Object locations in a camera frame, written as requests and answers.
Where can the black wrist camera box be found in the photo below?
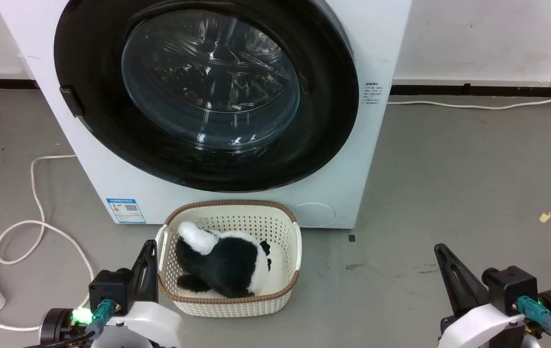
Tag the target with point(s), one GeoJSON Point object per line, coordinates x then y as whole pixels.
{"type": "Point", "coordinates": [110, 290]}
{"type": "Point", "coordinates": [510, 287]}

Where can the black round washer door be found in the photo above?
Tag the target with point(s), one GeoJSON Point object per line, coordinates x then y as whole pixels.
{"type": "Point", "coordinates": [111, 130]}

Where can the cream woven laundry basket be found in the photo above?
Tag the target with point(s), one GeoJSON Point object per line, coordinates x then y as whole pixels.
{"type": "Point", "coordinates": [285, 227]}

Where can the black and white plush toy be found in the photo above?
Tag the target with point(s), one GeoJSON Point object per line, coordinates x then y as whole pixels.
{"type": "Point", "coordinates": [229, 263]}

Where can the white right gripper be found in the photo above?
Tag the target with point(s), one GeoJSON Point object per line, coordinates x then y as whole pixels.
{"type": "Point", "coordinates": [483, 326]}

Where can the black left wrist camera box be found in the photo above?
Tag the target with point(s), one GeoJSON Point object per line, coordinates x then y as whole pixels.
{"type": "Point", "coordinates": [110, 290]}

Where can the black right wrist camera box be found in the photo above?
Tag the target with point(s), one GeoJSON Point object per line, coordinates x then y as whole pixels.
{"type": "Point", "coordinates": [510, 287]}

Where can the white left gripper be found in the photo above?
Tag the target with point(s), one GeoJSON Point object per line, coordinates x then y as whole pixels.
{"type": "Point", "coordinates": [154, 321]}

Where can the white front-load washing machine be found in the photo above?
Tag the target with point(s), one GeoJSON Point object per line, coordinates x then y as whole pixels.
{"type": "Point", "coordinates": [381, 43]}

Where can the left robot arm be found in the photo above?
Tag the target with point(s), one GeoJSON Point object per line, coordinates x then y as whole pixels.
{"type": "Point", "coordinates": [55, 328]}

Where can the blue energy label sticker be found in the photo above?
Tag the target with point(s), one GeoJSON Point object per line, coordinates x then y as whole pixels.
{"type": "Point", "coordinates": [126, 210]}

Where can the small grey text sticker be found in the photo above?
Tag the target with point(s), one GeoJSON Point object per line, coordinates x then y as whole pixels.
{"type": "Point", "coordinates": [372, 94]}

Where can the yellow paper scrap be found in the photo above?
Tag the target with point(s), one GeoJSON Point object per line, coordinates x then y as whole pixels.
{"type": "Point", "coordinates": [545, 217]}

